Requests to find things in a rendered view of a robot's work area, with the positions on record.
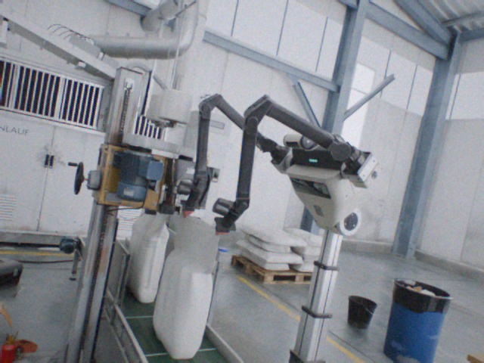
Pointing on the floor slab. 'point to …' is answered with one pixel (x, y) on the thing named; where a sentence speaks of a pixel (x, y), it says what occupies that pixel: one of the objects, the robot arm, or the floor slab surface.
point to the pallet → (270, 272)
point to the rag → (26, 345)
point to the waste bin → (414, 321)
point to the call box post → (215, 291)
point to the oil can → (7, 354)
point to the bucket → (360, 311)
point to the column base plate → (45, 356)
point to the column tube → (100, 226)
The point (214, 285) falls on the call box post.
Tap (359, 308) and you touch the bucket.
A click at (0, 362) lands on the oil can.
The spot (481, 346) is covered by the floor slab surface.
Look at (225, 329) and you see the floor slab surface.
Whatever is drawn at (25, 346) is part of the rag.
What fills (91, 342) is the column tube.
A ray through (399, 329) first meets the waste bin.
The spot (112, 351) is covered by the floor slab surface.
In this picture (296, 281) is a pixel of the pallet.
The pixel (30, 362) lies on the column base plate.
